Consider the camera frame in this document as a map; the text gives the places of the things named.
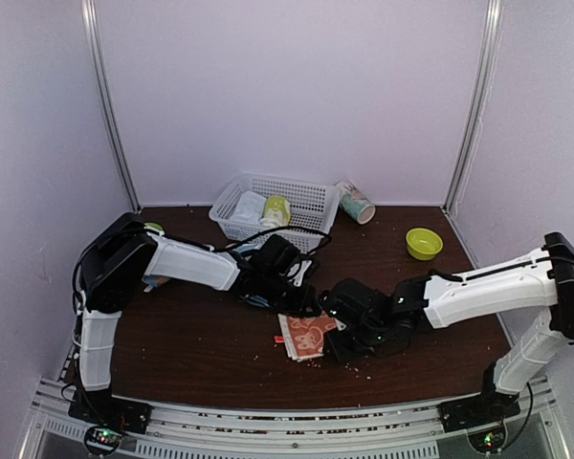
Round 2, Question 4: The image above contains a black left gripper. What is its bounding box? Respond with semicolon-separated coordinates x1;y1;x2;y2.
259;272;320;317

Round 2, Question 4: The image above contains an orange bunny towel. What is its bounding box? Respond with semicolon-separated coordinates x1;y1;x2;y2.
278;314;338;362

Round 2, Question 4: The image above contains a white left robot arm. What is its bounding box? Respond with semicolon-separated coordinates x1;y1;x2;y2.
72;212;321;425

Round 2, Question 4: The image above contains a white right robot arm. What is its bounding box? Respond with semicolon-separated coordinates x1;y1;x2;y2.
320;232;574;423

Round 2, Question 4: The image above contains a green rolled towel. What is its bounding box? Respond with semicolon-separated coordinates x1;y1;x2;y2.
259;195;291;230

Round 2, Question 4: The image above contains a white rolled towel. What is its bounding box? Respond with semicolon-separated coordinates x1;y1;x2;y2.
231;190;267;225

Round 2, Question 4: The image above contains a white plastic basket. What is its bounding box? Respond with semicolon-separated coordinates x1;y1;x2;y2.
209;174;340;252

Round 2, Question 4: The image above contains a green bowl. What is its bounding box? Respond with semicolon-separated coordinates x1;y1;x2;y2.
406;228;444;261

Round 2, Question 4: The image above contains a teal patterned paper cup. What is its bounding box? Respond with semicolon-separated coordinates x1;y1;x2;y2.
335;181;376;225

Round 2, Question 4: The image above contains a blue patterned towel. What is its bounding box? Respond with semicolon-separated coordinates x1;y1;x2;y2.
143;242;276;309

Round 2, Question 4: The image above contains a green plate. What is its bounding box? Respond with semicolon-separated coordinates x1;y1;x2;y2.
144;222;164;233

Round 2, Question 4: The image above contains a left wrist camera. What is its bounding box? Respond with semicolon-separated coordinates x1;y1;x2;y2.
287;259;314;287

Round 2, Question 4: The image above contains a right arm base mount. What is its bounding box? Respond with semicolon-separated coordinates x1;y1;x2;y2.
438;383;520;433

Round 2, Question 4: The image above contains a right aluminium frame post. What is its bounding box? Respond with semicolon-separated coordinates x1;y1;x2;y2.
443;0;503;216

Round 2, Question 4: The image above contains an aluminium frame post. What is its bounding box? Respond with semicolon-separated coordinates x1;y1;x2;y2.
80;0;142;212
443;0;503;216

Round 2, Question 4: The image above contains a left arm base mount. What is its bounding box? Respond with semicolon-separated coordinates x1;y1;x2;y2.
68;381;152;434

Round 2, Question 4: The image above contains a front aluminium rail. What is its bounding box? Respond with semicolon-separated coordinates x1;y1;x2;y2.
13;377;574;458

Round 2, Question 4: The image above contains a left aluminium frame post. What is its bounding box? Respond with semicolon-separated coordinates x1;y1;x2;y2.
80;0;142;212

